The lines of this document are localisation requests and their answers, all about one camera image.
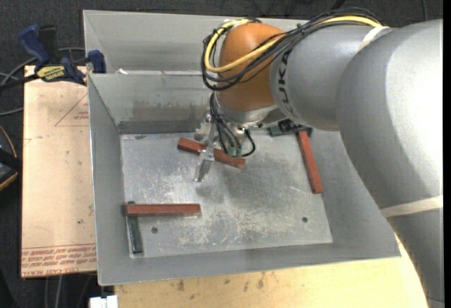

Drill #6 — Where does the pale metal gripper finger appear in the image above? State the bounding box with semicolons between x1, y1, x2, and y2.
194;156;208;183
202;151;216;182

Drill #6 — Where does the red-brown flat block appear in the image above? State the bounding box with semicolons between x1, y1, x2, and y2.
296;130;324;195
123;203;202;218
176;137;247;171

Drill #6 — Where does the grey metal bin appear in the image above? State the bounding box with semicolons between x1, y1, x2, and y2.
82;9;402;286

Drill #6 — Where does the dark green flat block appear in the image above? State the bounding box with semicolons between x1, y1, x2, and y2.
126;200;144;254
268;125;313;138

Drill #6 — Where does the brown cardboard board, red print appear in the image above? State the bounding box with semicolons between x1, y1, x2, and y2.
20;65;98;279

